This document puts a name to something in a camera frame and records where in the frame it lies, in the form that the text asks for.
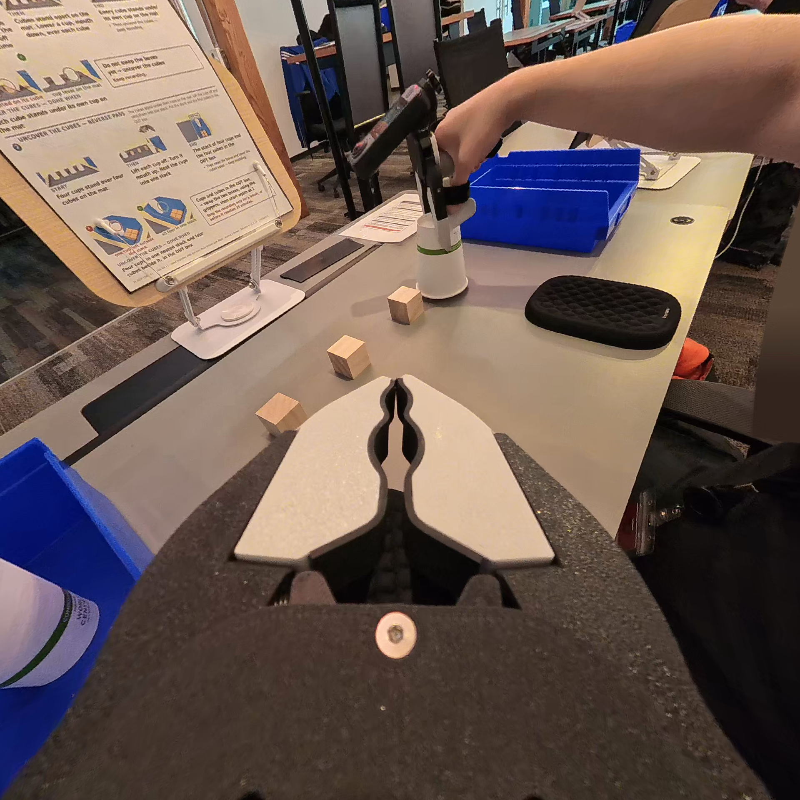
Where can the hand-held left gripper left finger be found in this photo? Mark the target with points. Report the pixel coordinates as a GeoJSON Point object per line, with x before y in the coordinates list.
{"type": "Point", "coordinates": [312, 487]}

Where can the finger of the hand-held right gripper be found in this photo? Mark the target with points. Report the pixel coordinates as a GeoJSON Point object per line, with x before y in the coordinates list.
{"type": "Point", "coordinates": [450, 237]}

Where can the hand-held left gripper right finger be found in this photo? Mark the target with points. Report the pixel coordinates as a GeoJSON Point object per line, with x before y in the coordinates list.
{"type": "Point", "coordinates": [475, 487]}

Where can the white paper cup green band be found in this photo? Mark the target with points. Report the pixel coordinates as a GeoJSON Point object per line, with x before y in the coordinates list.
{"type": "Point", "coordinates": [440, 275]}
{"type": "Point", "coordinates": [37, 625]}

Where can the light wooden cube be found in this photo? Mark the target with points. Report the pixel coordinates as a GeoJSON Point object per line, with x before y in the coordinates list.
{"type": "Point", "coordinates": [348, 357]}
{"type": "Point", "coordinates": [281, 414]}
{"type": "Point", "coordinates": [405, 306]}

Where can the blue plastic bin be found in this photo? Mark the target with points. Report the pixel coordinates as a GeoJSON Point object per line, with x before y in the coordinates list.
{"type": "Point", "coordinates": [62, 512]}
{"type": "Point", "coordinates": [550, 206]}

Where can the person's right forearm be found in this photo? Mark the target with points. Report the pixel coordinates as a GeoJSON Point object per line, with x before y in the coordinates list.
{"type": "Point", "coordinates": [656, 81]}

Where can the person's right hand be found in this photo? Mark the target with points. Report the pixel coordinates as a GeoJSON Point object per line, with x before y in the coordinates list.
{"type": "Point", "coordinates": [481, 137]}

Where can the white printed paper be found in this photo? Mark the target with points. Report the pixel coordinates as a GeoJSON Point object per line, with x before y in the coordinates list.
{"type": "Point", "coordinates": [384, 219]}

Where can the black office chair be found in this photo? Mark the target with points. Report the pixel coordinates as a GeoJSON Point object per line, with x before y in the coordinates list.
{"type": "Point", "coordinates": [469, 62]}

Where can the blue striped jacket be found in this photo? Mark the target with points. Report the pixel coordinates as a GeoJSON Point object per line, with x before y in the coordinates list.
{"type": "Point", "coordinates": [306, 81]}

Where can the red item with metal clip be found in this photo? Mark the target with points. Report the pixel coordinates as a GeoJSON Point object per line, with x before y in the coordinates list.
{"type": "Point", "coordinates": [634, 525]}

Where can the wooden pillar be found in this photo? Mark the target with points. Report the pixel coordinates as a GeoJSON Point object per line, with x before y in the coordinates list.
{"type": "Point", "coordinates": [237, 37]}

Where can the instruction board on stand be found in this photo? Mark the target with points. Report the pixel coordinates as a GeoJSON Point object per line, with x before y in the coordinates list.
{"type": "Point", "coordinates": [206, 340]}

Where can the white metal book stand base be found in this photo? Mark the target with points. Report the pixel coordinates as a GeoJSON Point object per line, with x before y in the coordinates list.
{"type": "Point", "coordinates": [672, 170]}

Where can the orange bag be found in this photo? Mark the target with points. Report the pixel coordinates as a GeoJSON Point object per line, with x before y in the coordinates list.
{"type": "Point", "coordinates": [694, 361]}

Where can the black zip jacket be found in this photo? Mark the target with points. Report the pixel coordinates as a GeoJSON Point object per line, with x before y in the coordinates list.
{"type": "Point", "coordinates": [719, 625]}

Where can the black backpack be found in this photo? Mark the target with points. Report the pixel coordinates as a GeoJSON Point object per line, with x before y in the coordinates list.
{"type": "Point", "coordinates": [769, 212]}

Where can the black metal partition frame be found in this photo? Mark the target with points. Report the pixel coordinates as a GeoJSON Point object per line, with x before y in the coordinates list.
{"type": "Point", "coordinates": [312, 62]}

